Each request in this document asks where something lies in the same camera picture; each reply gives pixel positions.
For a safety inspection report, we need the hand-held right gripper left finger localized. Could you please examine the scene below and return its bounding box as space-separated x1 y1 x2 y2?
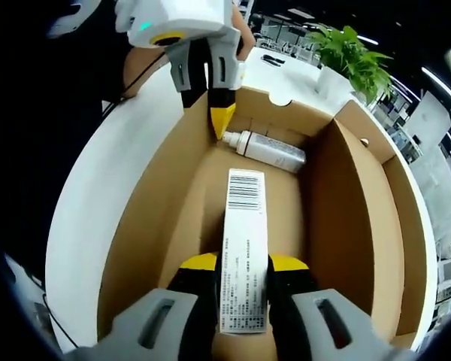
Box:
65 251 219 361

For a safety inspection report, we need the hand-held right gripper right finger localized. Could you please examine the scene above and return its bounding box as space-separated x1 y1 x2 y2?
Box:
267 253 418 361

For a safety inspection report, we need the brown cardboard shoe box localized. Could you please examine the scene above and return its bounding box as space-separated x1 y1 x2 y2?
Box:
96 85 428 361

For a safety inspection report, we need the white medicine box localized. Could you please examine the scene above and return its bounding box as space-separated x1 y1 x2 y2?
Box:
218 168 269 335

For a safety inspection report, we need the person's left hand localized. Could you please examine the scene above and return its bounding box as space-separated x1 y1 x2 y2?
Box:
229 3 257 64

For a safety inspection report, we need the small black object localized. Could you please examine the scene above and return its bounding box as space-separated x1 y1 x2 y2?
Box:
261 53 287 68

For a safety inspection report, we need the white tube in clear wrap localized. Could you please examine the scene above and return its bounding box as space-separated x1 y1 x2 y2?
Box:
222 129 307 174

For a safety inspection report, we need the person's black shirt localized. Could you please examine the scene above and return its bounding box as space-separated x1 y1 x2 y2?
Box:
41 0 136 117

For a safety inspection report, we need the white plant pot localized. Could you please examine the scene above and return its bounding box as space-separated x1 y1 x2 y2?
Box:
315 65 359 99

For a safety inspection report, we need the white worn device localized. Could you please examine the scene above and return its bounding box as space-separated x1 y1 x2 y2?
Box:
46 2 84 39

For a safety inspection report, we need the green potted plant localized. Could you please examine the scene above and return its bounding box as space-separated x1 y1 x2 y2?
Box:
307 24 395 105

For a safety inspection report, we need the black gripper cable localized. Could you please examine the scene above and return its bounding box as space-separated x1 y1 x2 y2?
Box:
99 48 168 117

